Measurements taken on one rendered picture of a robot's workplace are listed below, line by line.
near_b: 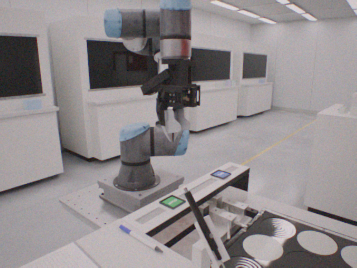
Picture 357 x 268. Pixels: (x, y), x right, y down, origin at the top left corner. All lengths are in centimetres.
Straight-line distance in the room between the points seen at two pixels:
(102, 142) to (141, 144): 275
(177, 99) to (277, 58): 845
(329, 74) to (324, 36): 110
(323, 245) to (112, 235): 53
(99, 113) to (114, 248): 307
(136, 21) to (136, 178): 55
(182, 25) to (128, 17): 17
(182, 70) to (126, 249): 42
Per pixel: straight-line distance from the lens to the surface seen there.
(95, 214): 101
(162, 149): 95
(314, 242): 79
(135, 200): 94
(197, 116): 513
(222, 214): 81
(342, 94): 855
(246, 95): 698
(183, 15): 63
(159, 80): 65
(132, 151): 95
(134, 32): 73
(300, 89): 878
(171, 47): 62
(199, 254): 46
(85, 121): 375
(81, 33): 373
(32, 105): 321
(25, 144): 324
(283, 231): 80
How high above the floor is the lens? 134
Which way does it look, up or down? 16 degrees down
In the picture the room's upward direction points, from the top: straight up
